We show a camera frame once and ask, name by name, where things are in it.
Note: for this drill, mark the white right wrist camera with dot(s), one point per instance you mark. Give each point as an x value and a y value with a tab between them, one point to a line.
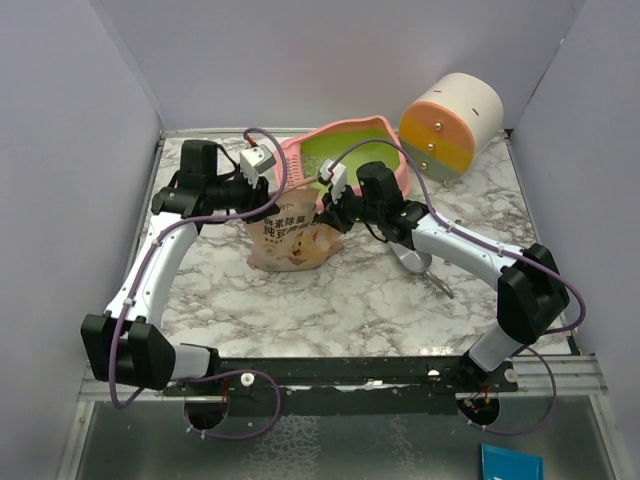
334	176

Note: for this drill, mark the black base crossbar plate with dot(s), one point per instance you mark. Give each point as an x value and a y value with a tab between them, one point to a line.
253	393

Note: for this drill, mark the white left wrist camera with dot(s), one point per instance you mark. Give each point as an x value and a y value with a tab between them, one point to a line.
255	161

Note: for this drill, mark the aluminium frame rail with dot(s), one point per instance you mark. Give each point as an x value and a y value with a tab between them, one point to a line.
526	375

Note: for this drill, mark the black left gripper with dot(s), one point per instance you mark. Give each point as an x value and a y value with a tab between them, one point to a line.
260	194

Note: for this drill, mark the pink cat litter bag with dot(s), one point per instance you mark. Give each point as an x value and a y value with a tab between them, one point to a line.
292	239

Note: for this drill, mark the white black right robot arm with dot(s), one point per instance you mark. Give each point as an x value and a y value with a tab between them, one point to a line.
530	295

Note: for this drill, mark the metal litter scoop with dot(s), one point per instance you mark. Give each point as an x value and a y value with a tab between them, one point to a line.
419	263

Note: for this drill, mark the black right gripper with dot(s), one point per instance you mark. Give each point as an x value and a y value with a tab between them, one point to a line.
341	224

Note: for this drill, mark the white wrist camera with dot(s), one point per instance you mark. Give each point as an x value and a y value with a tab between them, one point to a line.
334	176
255	161

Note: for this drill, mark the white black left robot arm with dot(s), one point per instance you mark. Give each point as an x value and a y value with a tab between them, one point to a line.
124	344

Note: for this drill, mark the orange drawer storage cabinet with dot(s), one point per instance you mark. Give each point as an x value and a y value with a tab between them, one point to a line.
448	125

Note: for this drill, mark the blue card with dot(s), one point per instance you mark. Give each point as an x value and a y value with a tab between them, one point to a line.
504	464

